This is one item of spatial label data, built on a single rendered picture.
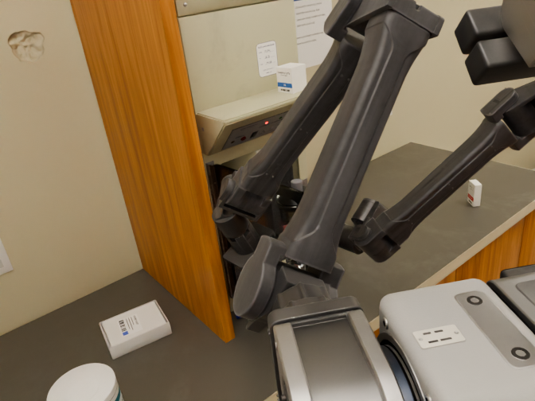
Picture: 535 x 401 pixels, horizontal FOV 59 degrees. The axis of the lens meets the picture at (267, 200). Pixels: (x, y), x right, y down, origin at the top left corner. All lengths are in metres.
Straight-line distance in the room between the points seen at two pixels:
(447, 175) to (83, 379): 0.83
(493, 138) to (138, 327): 0.96
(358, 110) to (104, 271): 1.21
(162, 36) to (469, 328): 0.75
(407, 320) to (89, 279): 1.31
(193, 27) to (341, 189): 0.63
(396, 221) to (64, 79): 0.94
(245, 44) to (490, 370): 0.93
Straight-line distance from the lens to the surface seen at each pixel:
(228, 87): 1.13
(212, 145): 1.07
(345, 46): 0.67
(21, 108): 1.41
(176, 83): 0.96
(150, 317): 1.35
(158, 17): 0.96
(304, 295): 0.49
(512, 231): 1.93
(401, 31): 0.59
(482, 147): 1.02
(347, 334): 0.42
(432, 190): 1.01
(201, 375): 1.20
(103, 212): 1.54
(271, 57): 1.20
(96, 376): 1.07
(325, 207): 0.54
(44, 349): 1.45
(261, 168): 0.79
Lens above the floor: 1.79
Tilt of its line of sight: 26 degrees down
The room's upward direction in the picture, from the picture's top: 7 degrees counter-clockwise
